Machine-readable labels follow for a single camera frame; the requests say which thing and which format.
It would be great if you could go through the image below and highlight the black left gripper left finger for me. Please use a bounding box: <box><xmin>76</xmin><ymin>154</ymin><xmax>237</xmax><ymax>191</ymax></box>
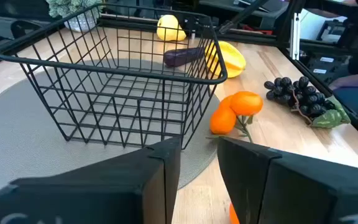
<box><xmin>0</xmin><ymin>136</ymin><xmax>182</xmax><ymax>224</ymax></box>

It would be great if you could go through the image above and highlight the black grape bunch with leaf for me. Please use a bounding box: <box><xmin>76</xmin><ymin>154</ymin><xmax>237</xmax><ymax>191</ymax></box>
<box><xmin>263</xmin><ymin>76</ymin><xmax>352</xmax><ymax>129</ymax></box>

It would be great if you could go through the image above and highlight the black wire basket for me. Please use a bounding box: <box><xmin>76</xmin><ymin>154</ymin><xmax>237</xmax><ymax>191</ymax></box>
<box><xmin>0</xmin><ymin>2</ymin><xmax>229</xmax><ymax>151</ymax></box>

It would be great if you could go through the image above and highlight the orange tangerine cluster with leaves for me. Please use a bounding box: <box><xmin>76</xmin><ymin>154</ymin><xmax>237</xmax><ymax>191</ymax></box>
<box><xmin>206</xmin><ymin>90</ymin><xmax>264</xmax><ymax>144</ymax></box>
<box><xmin>228</xmin><ymin>202</ymin><xmax>241</xmax><ymax>224</ymax></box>

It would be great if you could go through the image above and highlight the yellow starfruit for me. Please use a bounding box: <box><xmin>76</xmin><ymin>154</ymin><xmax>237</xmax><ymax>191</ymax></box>
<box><xmin>204</xmin><ymin>40</ymin><xmax>247</xmax><ymax>79</ymax></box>

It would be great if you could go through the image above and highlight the purple eggplant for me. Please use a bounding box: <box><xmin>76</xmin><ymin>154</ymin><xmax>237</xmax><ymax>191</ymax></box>
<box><xmin>163</xmin><ymin>46</ymin><xmax>205</xmax><ymax>68</ymax></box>

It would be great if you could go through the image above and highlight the grey round placemat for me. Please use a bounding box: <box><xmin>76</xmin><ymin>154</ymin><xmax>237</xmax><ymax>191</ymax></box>
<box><xmin>0</xmin><ymin>58</ymin><xmax>221</xmax><ymax>194</ymax></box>

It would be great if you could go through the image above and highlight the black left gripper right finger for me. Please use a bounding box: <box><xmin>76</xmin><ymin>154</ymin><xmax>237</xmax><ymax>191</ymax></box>
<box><xmin>216</xmin><ymin>136</ymin><xmax>358</xmax><ymax>224</ymax></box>

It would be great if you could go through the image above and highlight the person's forearm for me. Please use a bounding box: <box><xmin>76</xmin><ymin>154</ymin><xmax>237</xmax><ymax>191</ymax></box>
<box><xmin>329</xmin><ymin>70</ymin><xmax>358</xmax><ymax>91</ymax></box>

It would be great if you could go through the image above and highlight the yellow pear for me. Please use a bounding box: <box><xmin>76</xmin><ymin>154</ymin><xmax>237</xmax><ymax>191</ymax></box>
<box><xmin>156</xmin><ymin>14</ymin><xmax>187</xmax><ymax>42</ymax></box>

